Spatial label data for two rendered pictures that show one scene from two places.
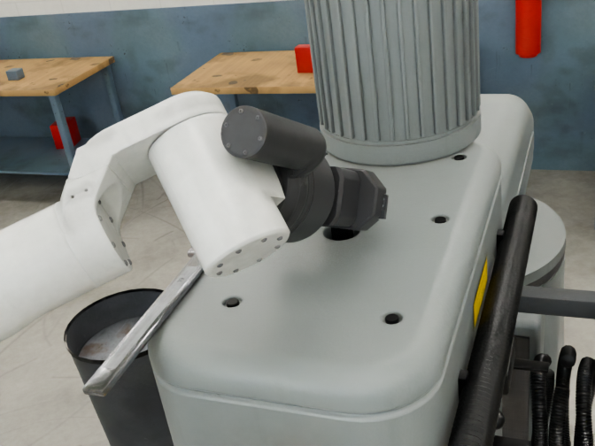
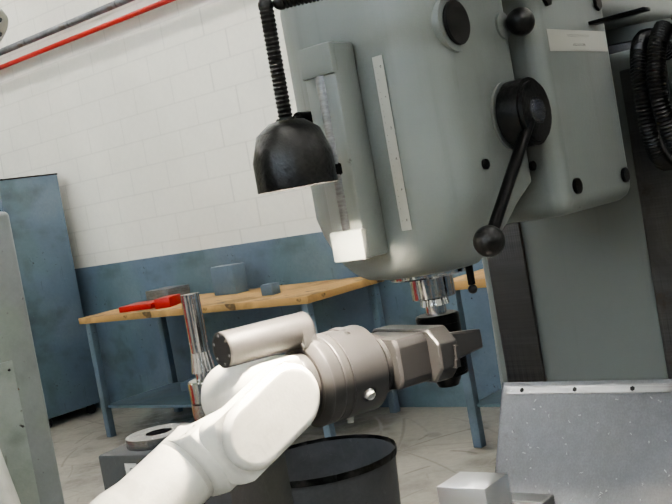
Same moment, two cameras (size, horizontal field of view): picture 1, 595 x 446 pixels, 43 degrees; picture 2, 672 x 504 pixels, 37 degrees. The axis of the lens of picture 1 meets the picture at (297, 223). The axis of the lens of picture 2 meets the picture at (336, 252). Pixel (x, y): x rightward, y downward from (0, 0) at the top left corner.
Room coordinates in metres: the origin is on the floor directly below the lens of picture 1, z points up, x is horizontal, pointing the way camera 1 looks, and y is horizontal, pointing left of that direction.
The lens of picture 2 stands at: (-0.38, -0.24, 1.40)
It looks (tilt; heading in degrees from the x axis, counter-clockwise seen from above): 3 degrees down; 15
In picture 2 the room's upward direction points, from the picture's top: 10 degrees counter-clockwise
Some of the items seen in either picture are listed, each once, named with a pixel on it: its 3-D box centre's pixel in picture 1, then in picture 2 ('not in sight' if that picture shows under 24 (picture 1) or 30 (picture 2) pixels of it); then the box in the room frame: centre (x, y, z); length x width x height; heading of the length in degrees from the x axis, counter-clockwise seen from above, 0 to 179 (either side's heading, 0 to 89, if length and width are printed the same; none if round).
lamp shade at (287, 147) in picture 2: not in sight; (291, 152); (0.46, 0.02, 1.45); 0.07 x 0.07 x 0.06
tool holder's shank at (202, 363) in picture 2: not in sight; (197, 336); (0.79, 0.29, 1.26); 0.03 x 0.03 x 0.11
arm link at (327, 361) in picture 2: not in sight; (275, 377); (0.51, 0.09, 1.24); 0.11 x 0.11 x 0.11; 51
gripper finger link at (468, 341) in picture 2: not in sight; (461, 344); (0.65, -0.07, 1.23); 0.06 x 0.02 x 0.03; 141
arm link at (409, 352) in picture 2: not in sight; (376, 365); (0.60, 0.01, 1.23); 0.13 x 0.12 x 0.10; 51
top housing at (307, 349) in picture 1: (353, 288); not in sight; (0.68, -0.05, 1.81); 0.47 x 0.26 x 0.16; 156
